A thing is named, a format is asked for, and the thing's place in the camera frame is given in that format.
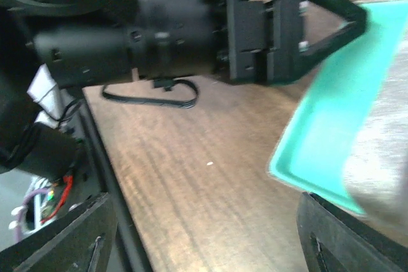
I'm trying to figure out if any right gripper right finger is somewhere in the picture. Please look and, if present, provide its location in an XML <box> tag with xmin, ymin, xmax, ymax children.
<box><xmin>296</xmin><ymin>192</ymin><xmax>407</xmax><ymax>271</ymax></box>

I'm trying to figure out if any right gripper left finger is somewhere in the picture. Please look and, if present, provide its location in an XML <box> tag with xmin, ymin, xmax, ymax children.
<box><xmin>1</xmin><ymin>193</ymin><xmax>117</xmax><ymax>271</ymax></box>

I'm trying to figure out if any black aluminium frame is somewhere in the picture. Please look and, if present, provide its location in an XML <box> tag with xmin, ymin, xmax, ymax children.
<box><xmin>62</xmin><ymin>90</ymin><xmax>153</xmax><ymax>271</ymax></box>

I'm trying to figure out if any grey glasses case green inside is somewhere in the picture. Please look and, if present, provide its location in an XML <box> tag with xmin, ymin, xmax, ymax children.
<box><xmin>268</xmin><ymin>0</ymin><xmax>407</xmax><ymax>216</ymax></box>

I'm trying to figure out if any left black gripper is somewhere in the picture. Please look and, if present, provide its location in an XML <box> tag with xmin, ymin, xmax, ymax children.
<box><xmin>217</xmin><ymin>0</ymin><xmax>367</xmax><ymax>85</ymax></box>

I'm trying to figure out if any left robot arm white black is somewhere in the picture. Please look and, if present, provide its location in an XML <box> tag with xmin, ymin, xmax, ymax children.
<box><xmin>1</xmin><ymin>0</ymin><xmax>367</xmax><ymax>180</ymax></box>

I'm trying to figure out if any black looped cable left gripper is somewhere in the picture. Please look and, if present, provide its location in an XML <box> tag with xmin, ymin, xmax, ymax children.
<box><xmin>101</xmin><ymin>78</ymin><xmax>199</xmax><ymax>110</ymax></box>

